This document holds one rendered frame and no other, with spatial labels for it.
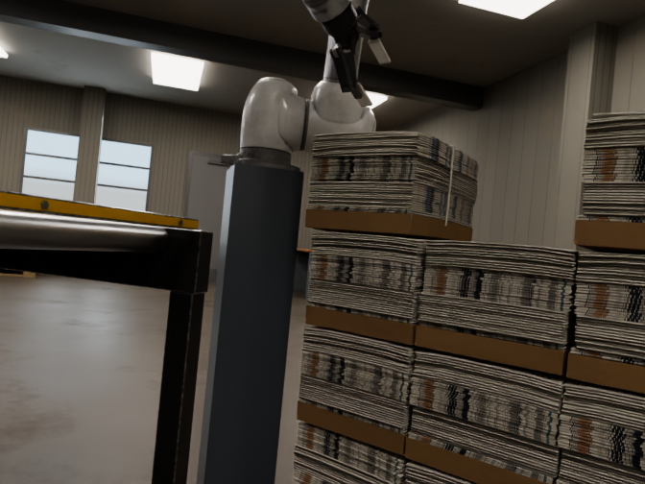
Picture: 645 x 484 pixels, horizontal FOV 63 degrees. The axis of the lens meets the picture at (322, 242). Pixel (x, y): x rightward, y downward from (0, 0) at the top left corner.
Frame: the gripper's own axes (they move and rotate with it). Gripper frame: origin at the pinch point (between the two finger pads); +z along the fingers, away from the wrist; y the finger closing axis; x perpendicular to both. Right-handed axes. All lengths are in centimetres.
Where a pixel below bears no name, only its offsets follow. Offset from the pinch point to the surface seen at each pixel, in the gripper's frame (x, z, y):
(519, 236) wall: -99, 413, -199
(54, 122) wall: -769, 204, -230
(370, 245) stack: 5.9, 13.6, 36.7
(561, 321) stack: 46, 19, 46
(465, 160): 14.4, 27.6, 2.7
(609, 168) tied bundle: 52, 7, 22
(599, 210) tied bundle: 51, 10, 28
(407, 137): 12.3, 3.4, 15.2
